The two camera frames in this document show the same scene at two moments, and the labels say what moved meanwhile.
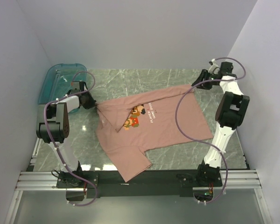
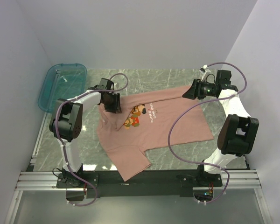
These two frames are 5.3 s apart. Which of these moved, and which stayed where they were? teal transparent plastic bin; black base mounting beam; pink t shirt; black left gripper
Moved: black left gripper
Stayed: pink t shirt; teal transparent plastic bin; black base mounting beam
